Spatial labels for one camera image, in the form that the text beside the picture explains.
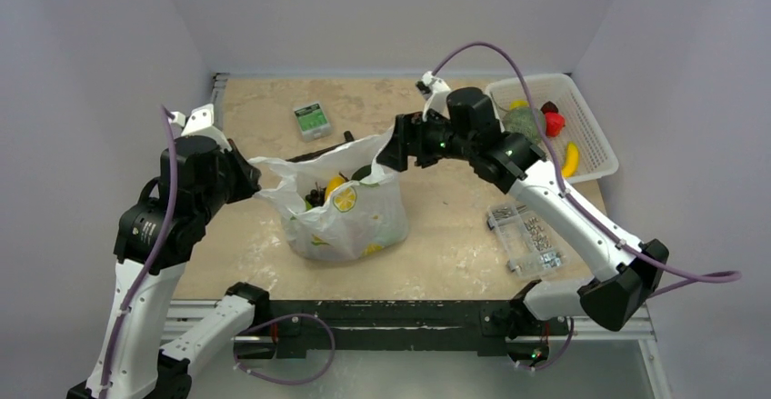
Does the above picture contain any white plastic shopping bag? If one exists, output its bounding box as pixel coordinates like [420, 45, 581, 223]
[248, 128, 409, 262]

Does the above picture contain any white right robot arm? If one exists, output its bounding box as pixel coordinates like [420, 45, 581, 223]
[376, 87, 669, 337]

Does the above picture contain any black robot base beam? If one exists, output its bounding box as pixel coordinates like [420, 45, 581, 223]
[228, 283, 569, 362]

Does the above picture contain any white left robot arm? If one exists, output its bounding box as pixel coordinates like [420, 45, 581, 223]
[66, 135, 273, 398]

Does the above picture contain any green fake fruit in bag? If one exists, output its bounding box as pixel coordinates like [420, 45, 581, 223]
[351, 165, 372, 181]

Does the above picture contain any green fake melon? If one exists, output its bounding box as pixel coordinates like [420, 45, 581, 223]
[502, 106, 546, 145]

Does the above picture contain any yellow fake lemon in basket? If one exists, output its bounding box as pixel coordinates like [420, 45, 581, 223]
[509, 100, 529, 111]

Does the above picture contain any yellow fake lemon in bag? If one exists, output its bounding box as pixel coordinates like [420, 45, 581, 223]
[324, 175, 347, 202]

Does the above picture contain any dark fake grape bunch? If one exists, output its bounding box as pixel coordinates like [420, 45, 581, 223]
[305, 185, 326, 210]

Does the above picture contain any dark maroon fake fruit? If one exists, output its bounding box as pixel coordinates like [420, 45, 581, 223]
[541, 101, 559, 114]

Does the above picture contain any red fake strawberry in basket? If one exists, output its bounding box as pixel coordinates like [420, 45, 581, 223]
[545, 112, 566, 137]

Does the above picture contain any yellow fake banana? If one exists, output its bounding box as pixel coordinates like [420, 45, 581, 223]
[561, 142, 581, 178]

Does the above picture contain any black rubber mallet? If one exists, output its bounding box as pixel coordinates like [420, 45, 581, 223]
[287, 131, 355, 163]

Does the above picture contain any green labelled screw box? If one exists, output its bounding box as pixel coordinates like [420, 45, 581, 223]
[293, 102, 333, 142]

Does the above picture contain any white plastic basket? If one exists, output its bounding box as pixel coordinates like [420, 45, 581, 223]
[484, 74, 619, 184]

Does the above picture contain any clear compartment screw organizer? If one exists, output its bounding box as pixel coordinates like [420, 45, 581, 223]
[486, 202, 568, 279]

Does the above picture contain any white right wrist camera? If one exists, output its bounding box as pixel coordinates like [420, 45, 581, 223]
[416, 71, 452, 121]

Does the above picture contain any aluminium frame rail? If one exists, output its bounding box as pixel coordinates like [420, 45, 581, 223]
[209, 73, 230, 130]

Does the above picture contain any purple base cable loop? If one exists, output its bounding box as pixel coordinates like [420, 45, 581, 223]
[232, 314, 335, 386]

